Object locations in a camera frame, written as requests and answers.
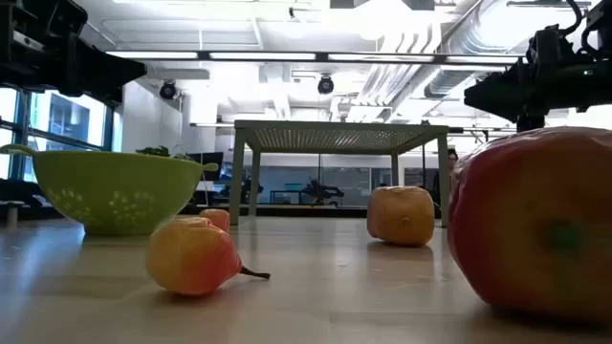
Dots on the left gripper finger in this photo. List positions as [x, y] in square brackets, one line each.
[105, 69]
[95, 95]

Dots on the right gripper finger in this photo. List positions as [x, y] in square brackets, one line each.
[521, 93]
[530, 123]

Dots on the red toy apple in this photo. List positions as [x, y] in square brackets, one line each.
[526, 215]

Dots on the green plastic colander bowl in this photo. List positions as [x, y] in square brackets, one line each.
[115, 191]

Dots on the orange toy orange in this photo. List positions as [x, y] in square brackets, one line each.
[401, 215]

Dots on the small red-orange toy fruit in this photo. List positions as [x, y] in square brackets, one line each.
[217, 217]

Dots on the yellow-orange toy pear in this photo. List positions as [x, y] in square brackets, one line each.
[191, 258]

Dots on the black background robot arm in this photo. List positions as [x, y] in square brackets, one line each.
[320, 191]

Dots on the black ceiling spotlight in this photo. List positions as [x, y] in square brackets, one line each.
[325, 85]
[168, 90]

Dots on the green leafy plant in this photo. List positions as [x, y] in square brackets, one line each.
[153, 151]

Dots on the person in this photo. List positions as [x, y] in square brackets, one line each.
[452, 157]

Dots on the black computer monitor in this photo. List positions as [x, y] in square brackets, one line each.
[198, 160]

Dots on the dark bench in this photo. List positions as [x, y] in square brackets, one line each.
[14, 191]

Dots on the long ceiling light bar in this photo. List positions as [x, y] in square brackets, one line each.
[263, 56]

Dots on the pale green perforated metal shelf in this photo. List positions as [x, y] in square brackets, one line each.
[334, 126]

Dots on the silver ventilation duct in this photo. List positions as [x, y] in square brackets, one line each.
[454, 71]

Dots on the black aluminium table frame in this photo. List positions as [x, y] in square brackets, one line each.
[287, 210]

